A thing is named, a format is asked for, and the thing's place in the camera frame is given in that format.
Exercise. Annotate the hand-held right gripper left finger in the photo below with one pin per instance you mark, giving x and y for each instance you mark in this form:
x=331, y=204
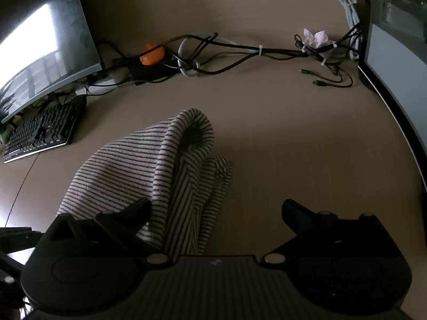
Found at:
x=135, y=210

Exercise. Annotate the striped knit garment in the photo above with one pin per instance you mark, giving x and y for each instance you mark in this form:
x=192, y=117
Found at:
x=133, y=173

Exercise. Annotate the crumpled white tissue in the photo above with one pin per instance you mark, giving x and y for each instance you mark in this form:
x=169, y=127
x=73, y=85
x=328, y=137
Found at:
x=315, y=37

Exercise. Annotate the flat computer monitor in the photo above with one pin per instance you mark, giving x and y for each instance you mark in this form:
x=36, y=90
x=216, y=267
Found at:
x=393, y=56

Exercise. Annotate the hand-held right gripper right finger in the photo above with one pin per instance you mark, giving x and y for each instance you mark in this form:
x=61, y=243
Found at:
x=293, y=210

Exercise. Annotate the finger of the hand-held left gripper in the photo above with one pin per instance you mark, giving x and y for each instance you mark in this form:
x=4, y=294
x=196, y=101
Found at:
x=16, y=238

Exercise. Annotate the white adapter box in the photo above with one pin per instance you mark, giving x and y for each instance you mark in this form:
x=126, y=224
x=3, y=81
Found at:
x=103, y=85

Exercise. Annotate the pale patterned object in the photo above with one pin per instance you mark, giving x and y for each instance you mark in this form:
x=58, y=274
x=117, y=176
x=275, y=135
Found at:
x=56, y=96

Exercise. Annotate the black keyboard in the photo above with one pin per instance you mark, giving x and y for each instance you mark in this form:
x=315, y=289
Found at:
x=43, y=130

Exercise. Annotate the orange toy figure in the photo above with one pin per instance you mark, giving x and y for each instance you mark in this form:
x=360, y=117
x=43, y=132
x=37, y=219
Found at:
x=151, y=54

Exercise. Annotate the curved computer monitor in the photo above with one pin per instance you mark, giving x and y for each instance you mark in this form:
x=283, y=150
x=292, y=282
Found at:
x=40, y=40

